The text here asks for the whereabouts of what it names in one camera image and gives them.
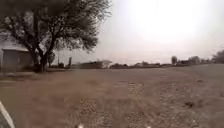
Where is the grey shed building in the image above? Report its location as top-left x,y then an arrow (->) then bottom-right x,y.
0,47 -> 35,71

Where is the large bare-limbed tree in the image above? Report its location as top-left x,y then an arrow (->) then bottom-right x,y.
0,0 -> 113,74

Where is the row of distant trees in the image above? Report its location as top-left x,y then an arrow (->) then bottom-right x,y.
111,49 -> 224,69

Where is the low pale building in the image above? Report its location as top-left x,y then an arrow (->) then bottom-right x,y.
79,59 -> 113,70

